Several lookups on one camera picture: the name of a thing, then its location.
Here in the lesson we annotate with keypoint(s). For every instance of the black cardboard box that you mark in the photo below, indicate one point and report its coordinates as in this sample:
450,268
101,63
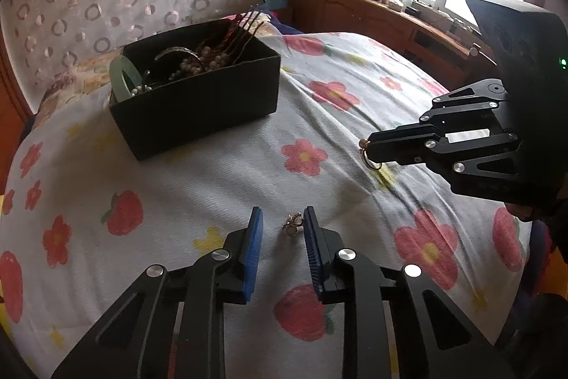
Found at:
191,90

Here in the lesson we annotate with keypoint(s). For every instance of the small flower earring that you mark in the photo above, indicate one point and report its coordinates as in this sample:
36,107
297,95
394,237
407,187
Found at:
293,224

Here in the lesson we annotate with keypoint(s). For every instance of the floral strawberry bed sheet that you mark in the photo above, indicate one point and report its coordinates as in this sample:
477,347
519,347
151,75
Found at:
82,218

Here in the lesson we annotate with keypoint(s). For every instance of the wooden headboard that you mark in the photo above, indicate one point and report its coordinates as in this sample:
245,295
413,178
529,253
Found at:
14,115

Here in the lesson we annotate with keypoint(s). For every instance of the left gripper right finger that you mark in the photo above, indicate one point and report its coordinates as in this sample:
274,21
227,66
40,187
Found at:
395,316

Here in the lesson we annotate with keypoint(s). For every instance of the wooden side cabinet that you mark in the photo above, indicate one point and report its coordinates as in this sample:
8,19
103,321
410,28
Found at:
442,57

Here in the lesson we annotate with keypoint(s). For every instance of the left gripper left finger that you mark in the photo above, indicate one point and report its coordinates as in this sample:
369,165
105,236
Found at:
170,323

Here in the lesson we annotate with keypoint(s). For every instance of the floral pillow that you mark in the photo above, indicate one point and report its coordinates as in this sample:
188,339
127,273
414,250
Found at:
91,74

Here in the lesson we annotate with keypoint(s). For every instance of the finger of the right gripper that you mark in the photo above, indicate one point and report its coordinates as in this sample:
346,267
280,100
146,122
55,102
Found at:
479,106
426,144

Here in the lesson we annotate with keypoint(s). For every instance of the pale green jade bangle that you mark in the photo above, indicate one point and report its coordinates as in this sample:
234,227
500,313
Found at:
125,79

